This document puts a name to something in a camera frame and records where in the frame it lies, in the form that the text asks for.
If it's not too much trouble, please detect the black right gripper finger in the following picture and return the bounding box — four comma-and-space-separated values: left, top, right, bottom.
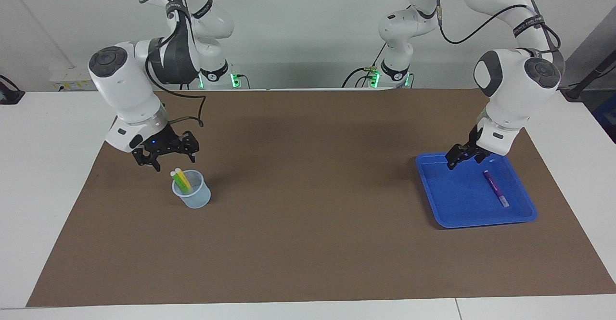
178, 131, 200, 163
132, 148, 162, 172

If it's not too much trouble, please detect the purple marker pen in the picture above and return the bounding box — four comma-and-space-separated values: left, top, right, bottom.
483, 170, 510, 208

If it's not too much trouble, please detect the blue plastic tray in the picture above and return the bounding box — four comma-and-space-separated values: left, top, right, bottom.
415, 150, 538, 229

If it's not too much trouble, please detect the translucent plastic cup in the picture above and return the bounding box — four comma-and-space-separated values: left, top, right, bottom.
172, 169, 212, 209

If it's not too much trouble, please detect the black stand pole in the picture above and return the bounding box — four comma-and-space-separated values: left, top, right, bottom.
561, 51, 616, 102

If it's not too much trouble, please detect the blue crate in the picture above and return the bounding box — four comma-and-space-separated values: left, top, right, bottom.
593, 106, 616, 142

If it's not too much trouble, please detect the brown table mat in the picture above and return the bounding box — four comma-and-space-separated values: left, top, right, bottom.
26, 88, 616, 307

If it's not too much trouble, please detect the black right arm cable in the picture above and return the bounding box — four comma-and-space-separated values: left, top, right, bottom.
140, 0, 207, 128

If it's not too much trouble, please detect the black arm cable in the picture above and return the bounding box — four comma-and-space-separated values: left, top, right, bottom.
436, 0, 561, 53
140, 0, 207, 128

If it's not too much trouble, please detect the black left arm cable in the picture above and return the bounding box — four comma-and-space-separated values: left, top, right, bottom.
436, 0, 561, 53

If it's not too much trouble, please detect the white wall socket box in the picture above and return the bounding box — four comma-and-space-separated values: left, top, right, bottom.
50, 67, 104, 92

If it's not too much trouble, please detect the black base power cable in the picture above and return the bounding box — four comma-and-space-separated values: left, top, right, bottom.
342, 43, 388, 88

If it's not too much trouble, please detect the black clamp mount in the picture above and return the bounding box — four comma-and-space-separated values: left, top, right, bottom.
0, 75, 26, 105

